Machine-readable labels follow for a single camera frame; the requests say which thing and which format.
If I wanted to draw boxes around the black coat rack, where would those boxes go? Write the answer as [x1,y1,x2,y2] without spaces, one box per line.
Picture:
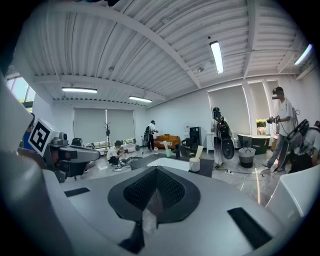
[103,121,113,150]

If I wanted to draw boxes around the white cable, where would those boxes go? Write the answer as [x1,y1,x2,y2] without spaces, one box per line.
[226,172,247,192]

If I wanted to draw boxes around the white bathtub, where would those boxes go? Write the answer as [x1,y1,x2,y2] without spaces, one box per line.
[264,164,320,218]

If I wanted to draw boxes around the black oval bathtub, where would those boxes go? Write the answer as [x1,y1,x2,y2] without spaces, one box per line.
[236,133,272,156]

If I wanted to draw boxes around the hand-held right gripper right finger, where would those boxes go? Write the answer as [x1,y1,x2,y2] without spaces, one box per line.
[156,165,202,225]

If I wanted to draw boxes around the white sink basin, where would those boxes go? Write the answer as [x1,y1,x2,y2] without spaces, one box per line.
[146,157,191,172]

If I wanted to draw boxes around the ceiling tube light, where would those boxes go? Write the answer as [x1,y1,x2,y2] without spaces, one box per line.
[294,43,314,66]
[128,95,153,104]
[209,40,225,75]
[61,86,98,95]

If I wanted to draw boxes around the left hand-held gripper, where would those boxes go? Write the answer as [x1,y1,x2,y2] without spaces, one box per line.
[27,117,101,184]

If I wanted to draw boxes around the black chair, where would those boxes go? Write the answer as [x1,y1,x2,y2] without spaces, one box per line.
[181,137,197,148]

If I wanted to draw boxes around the black backpack rig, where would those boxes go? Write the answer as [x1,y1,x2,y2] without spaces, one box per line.
[278,119,311,171]
[215,119,236,161]

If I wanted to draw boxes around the grey roller blind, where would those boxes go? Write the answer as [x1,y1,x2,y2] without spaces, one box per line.
[73,107,108,145]
[106,108,136,142]
[247,81,272,136]
[207,84,252,137]

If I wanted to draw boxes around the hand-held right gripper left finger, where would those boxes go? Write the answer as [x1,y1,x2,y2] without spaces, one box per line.
[107,165,158,223]

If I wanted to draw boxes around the black cabinet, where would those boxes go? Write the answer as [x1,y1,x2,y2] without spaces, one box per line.
[189,126,202,147]

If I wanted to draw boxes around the glass window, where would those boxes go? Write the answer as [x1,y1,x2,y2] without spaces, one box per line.
[6,76,36,112]

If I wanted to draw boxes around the potted green plant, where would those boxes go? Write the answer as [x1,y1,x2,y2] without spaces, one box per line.
[256,118,267,136]

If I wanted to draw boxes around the orange sofa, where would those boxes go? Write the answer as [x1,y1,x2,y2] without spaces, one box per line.
[152,134,181,150]

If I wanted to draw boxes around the white mug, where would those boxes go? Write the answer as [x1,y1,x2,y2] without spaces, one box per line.
[188,157,201,173]

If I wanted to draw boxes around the grey white laundry basket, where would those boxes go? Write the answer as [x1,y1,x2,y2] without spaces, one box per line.
[238,146,257,169]

